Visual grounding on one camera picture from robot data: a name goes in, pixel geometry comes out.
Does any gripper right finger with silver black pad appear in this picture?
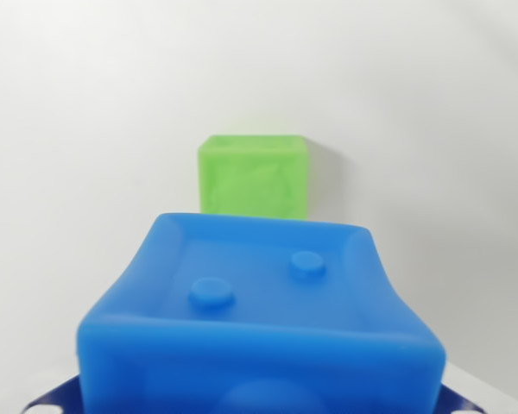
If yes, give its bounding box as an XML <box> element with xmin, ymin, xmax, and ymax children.
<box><xmin>438</xmin><ymin>380</ymin><xmax>487</xmax><ymax>414</ymax></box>

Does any gripper left finger with silver black pad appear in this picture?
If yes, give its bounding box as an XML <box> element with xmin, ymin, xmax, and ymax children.
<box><xmin>21</xmin><ymin>372</ymin><xmax>84</xmax><ymax>414</ymax></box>

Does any blue soft cube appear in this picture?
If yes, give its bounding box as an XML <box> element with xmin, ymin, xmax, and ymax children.
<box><xmin>75</xmin><ymin>211</ymin><xmax>448</xmax><ymax>414</ymax></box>

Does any green soft cube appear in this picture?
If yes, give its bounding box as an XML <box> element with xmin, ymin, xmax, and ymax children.
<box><xmin>197</xmin><ymin>134</ymin><xmax>309</xmax><ymax>222</ymax></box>

